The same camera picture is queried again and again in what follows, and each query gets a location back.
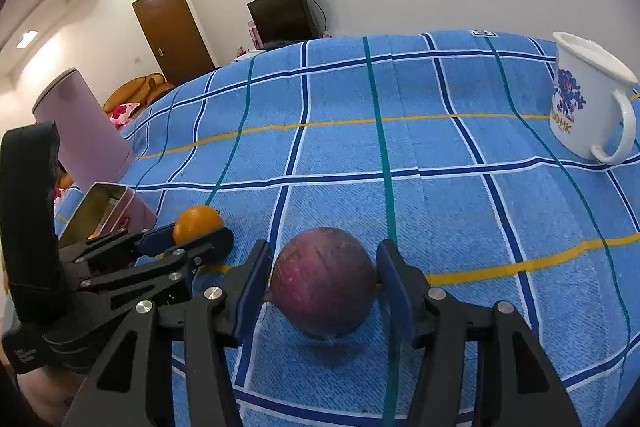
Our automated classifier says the black power cable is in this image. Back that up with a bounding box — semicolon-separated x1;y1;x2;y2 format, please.
302;0;331;38

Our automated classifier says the white mug with blue print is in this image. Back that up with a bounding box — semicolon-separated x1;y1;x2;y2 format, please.
548;31;639;165

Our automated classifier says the brown wooden door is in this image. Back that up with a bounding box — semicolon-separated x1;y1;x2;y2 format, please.
131;0;216;86

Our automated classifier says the blue checked blanket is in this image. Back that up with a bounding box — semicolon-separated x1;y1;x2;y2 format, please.
52;32;640;427

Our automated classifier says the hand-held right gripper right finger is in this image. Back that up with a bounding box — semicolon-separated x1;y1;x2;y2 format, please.
375;239;583;427

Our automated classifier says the black television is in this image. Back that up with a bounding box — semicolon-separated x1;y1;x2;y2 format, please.
247;0;321;44

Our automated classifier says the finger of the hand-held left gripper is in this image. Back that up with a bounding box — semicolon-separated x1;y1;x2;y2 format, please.
75;227;235;308
57;221;177;278

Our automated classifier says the purple round root vegetable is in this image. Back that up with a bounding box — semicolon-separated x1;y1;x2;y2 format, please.
269;227;383;340

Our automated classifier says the partly peeled orange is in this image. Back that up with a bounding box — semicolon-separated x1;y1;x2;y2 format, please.
172;205;225;245

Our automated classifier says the pink electric kettle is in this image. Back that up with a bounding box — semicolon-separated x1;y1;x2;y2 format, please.
31;67;135;188

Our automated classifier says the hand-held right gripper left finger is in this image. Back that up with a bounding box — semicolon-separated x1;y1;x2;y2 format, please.
60;239;275;427

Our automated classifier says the person's left forearm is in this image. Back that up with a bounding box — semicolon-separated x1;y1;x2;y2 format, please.
0;347;76;427

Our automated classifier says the pink floral cushion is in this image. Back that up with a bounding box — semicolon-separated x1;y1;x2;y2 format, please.
107;102;141;128

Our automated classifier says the brown leather armchair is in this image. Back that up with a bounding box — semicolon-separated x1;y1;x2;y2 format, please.
102;73;176;115

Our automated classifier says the pink metal tin box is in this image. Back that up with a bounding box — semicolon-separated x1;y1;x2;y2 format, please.
57;182;158;248

